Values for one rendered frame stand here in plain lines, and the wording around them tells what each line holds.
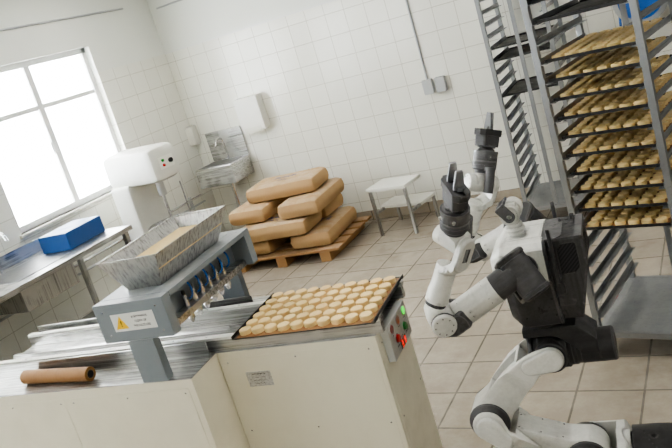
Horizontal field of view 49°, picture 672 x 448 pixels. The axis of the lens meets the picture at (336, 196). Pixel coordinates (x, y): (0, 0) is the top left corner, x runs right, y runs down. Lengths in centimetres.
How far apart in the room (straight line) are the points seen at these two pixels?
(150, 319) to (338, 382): 74
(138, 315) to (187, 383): 32
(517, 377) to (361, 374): 57
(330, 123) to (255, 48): 104
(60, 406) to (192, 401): 66
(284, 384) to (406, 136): 422
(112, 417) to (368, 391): 106
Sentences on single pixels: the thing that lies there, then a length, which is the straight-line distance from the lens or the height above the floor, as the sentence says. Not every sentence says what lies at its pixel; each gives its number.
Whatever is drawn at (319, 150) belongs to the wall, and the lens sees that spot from 728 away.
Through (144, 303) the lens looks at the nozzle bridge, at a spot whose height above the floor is 116.
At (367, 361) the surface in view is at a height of 74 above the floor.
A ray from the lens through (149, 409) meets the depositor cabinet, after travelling 311.
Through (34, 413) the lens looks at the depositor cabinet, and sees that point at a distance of 352.
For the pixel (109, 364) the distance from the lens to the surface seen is 333.
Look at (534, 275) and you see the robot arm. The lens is 229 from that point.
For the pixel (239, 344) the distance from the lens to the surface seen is 299.
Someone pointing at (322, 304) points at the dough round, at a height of 92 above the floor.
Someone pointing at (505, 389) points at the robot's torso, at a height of 58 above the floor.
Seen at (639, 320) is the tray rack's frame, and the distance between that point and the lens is 397.
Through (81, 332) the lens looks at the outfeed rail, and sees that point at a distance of 385.
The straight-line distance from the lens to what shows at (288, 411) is 305.
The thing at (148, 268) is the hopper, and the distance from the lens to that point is 292.
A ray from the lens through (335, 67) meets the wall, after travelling 700.
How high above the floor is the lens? 195
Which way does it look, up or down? 13 degrees down
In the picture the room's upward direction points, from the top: 17 degrees counter-clockwise
